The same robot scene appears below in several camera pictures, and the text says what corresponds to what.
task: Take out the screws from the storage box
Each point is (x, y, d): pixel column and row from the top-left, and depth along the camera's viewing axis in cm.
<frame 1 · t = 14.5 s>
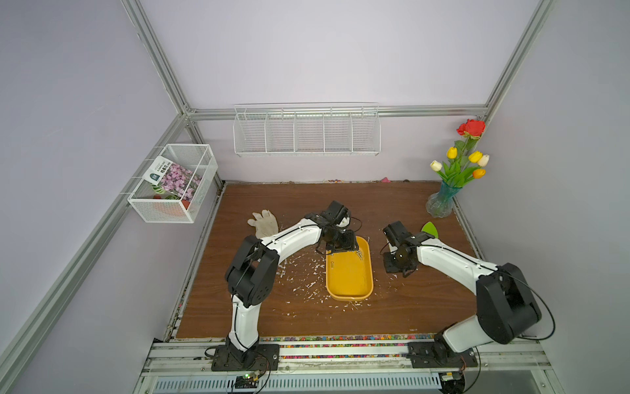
left hand: (355, 249, 87), fingers open
right hand: (391, 264, 89), fingers closed
yellow plastic storage box: (349, 274, 93), on the table
glass vase: (440, 204, 105), point 8 cm above the table
artificial tulip rose bouquet: (463, 165, 95), point 25 cm above the table

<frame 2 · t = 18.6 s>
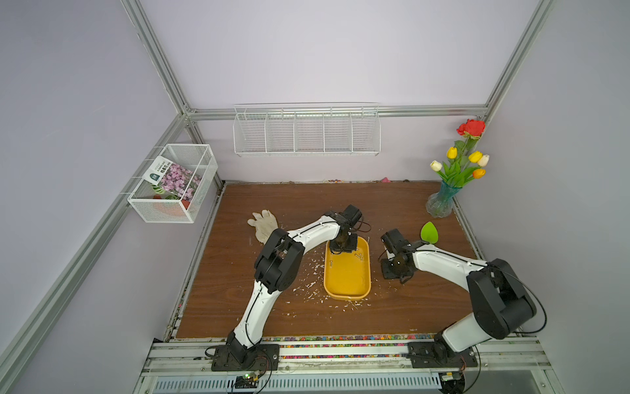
left hand: (350, 250, 95), fingers closed
right hand: (388, 270, 92), fingers closed
the named things where they were.

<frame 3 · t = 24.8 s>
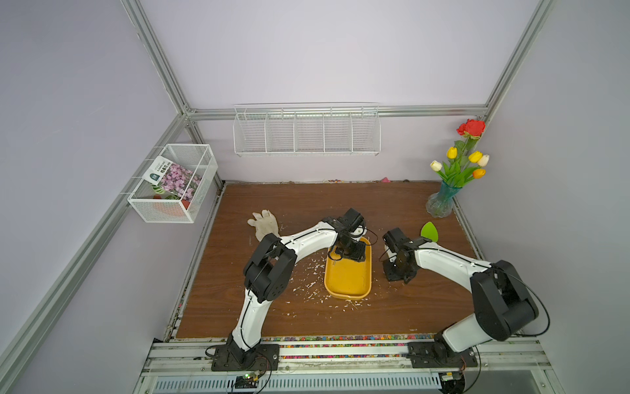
left hand: (362, 259, 89), fingers open
right hand: (391, 273, 90), fingers closed
the named things where they were.

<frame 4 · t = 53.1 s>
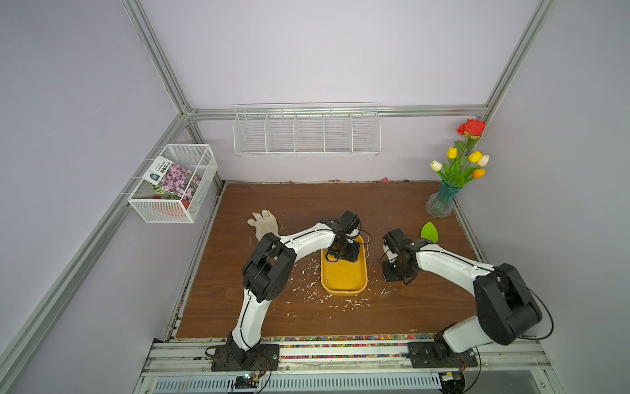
left hand: (354, 259, 91), fingers open
right hand: (389, 273, 90), fingers closed
yellow plastic storage box: (345, 278, 91), on the table
the other named things where they were.

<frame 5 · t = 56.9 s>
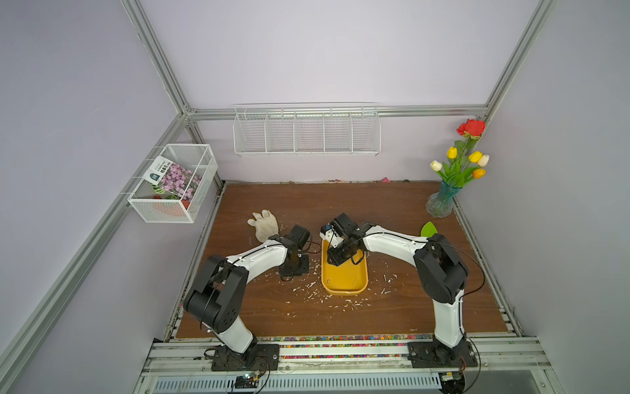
left hand: (301, 272, 89), fingers closed
right hand: (330, 257, 92), fingers open
the named things where they were.

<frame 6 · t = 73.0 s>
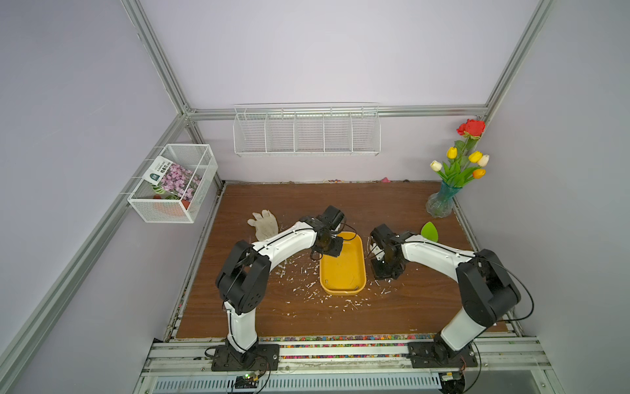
left hand: (335, 250, 89), fingers open
right hand: (377, 273, 89), fingers open
the named things where they were.

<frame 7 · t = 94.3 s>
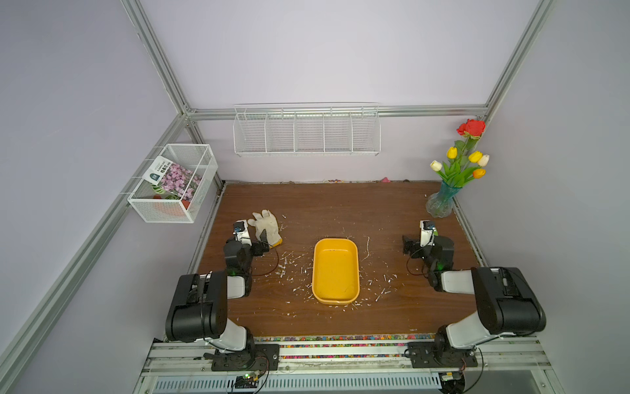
left hand: (254, 231, 92), fingers open
right hand: (415, 233, 95), fingers open
yellow plastic storage box: (335, 271, 94), on the table
the other named things where they were.

